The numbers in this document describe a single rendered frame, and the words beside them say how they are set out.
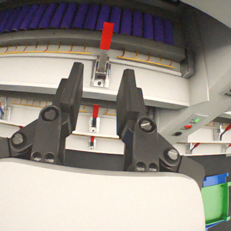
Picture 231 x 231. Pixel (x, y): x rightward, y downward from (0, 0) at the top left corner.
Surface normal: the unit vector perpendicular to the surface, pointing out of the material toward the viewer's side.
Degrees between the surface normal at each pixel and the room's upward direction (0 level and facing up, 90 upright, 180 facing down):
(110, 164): 0
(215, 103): 90
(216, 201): 21
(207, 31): 90
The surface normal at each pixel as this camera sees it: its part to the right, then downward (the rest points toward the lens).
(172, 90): 0.14, -0.11
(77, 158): 0.18, -0.45
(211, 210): -0.20, -0.46
